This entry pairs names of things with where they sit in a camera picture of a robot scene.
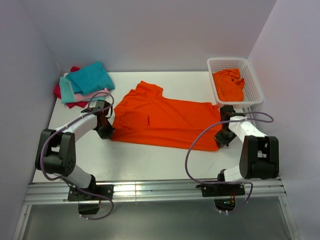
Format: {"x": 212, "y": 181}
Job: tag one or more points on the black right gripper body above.
{"x": 234, "y": 135}

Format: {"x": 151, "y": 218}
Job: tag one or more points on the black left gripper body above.
{"x": 105, "y": 131}

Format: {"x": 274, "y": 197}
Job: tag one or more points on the orange t-shirt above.
{"x": 145, "y": 116}
{"x": 229, "y": 85}

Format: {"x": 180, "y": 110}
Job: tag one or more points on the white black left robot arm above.
{"x": 56, "y": 152}

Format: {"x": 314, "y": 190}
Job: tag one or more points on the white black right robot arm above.
{"x": 259, "y": 159}

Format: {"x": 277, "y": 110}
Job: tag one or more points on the pink folded t-shirt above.
{"x": 86, "y": 91}

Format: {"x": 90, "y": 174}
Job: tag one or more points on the teal folded t-shirt top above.
{"x": 91, "y": 78}

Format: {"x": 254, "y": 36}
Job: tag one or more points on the mint green folded t-shirt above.
{"x": 67, "y": 93}

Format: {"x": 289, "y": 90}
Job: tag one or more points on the red folded t-shirt bottom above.
{"x": 57, "y": 93}

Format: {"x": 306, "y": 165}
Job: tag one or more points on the white plastic laundry basket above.
{"x": 252, "y": 91}

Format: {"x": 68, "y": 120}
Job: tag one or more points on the orange t-shirt in basket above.
{"x": 229, "y": 85}

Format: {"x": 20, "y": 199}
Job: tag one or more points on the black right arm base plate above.
{"x": 224, "y": 195}

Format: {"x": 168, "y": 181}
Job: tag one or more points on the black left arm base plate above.
{"x": 89, "y": 204}

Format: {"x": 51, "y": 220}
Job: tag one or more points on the aluminium front rail frame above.
{"x": 56, "y": 192}

